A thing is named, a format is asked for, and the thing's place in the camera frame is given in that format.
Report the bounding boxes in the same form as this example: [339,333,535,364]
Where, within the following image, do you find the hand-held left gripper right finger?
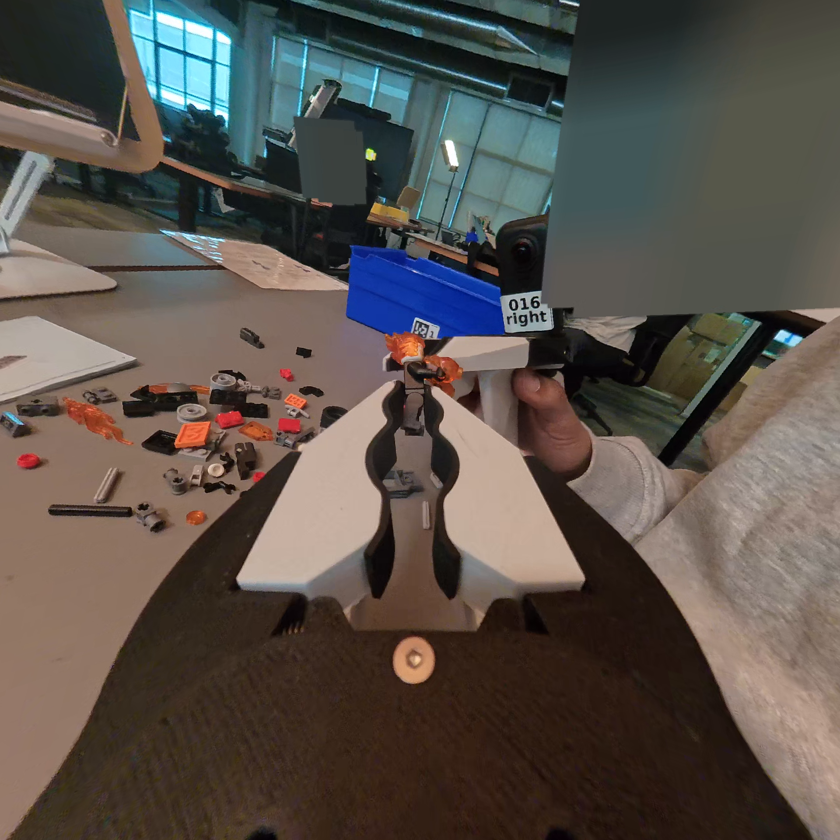
[423,384,586,632]

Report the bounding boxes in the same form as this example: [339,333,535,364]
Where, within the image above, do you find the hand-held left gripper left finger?
[235,379,404,608]

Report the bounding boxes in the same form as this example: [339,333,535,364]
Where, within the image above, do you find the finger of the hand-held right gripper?
[382,335,530,374]
[453,373,490,421]

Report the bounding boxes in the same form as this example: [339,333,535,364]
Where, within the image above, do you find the black flaming lego minifigure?
[384,331,464,438]

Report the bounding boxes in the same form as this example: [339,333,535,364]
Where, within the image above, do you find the pile of lego pieces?
[0,325,442,534]

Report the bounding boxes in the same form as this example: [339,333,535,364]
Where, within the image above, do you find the person's right forearm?
[566,433,711,547]

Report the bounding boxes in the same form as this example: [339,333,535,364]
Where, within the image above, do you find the lego instruction booklet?
[0,316,138,403]

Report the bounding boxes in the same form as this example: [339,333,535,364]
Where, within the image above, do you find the person's right hand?
[512,369,595,476]

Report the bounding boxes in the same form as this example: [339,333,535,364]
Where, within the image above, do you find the blue plastic bin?
[346,245,508,340]

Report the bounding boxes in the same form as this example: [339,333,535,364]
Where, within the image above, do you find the studio light on stand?
[438,138,462,227]

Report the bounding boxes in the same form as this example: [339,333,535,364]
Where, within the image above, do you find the cardboard boxes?
[676,314,769,417]

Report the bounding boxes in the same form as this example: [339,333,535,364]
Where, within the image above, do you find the laminated paper sheet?
[161,228,349,291]

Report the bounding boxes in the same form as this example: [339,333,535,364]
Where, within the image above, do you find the person's grey sweatshirt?
[635,315,840,840]

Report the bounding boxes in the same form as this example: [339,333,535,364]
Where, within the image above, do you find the wooden office desk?
[161,156,336,263]

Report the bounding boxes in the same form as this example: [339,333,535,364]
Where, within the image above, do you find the dark screen tablet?
[0,0,165,175]

